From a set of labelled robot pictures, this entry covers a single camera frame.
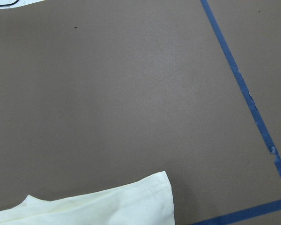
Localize cream long-sleeve cat shirt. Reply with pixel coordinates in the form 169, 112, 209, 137
0, 171, 175, 225

